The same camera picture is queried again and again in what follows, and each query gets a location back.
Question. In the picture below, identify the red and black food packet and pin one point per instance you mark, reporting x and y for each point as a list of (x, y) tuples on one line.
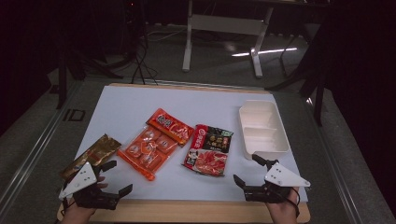
[(211, 143)]

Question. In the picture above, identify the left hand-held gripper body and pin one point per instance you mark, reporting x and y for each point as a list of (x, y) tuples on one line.
[(81, 180)]

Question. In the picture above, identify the white table mat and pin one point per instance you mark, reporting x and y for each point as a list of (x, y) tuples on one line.
[(186, 102)]

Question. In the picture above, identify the gold foil packet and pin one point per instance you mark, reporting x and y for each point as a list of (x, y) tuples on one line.
[(99, 150)]

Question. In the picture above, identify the orange clear snack packet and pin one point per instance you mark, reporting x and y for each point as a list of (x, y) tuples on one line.
[(149, 146)]

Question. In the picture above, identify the person's right hand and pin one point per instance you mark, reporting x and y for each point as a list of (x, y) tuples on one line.
[(283, 211)]

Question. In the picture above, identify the white divided lunch box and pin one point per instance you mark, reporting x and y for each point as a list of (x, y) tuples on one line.
[(264, 124)]

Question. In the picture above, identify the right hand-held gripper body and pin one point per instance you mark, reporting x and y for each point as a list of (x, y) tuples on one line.
[(285, 178)]

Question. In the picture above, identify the person's left hand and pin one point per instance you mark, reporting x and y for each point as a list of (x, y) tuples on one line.
[(76, 215)]

